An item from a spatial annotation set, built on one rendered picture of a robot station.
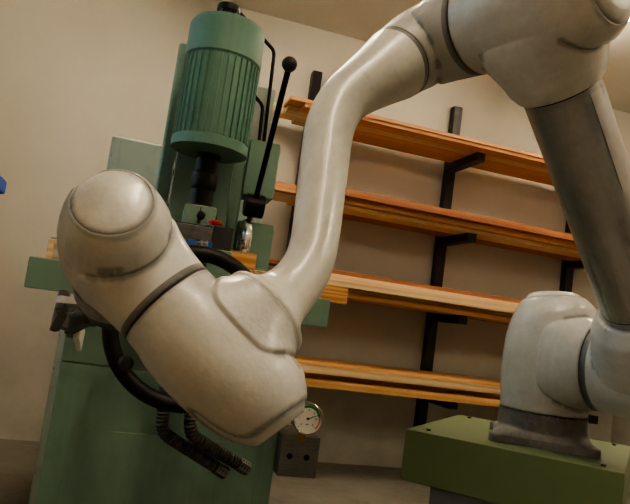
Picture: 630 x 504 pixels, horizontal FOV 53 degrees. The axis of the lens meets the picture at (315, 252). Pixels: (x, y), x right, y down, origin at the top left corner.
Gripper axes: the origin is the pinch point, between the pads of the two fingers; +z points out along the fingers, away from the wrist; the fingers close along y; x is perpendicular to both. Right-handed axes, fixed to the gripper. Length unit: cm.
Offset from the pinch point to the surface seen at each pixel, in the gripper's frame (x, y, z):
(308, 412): 0.5, -37.1, 30.6
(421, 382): -68, -157, 236
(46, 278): -19.3, 16.0, 29.9
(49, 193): -152, 62, 245
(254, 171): -64, -24, 49
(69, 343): -8.5, 9.8, 33.9
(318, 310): -21, -38, 29
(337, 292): -31, -46, 42
